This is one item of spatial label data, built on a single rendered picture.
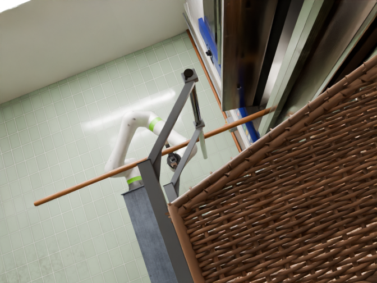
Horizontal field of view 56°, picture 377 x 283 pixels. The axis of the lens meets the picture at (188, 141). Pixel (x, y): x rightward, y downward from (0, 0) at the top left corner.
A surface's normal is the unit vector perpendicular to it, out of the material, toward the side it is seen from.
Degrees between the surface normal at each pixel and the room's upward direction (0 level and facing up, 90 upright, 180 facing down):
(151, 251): 90
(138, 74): 90
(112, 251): 90
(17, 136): 90
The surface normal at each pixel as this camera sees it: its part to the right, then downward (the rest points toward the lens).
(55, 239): -0.09, -0.26
